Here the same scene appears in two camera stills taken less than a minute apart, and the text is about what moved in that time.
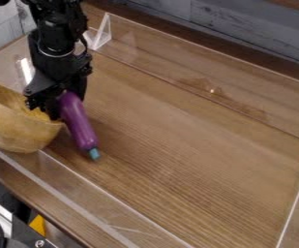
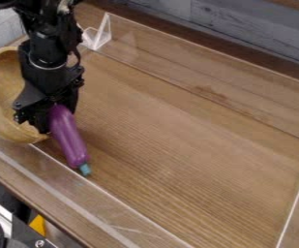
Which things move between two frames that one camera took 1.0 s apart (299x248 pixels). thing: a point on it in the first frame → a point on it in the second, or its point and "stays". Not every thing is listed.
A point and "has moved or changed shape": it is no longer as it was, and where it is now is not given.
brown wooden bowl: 16,127 has moved or changed shape
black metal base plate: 57,238 stays
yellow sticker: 38,224 stays
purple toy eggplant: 78,123 → 68,136
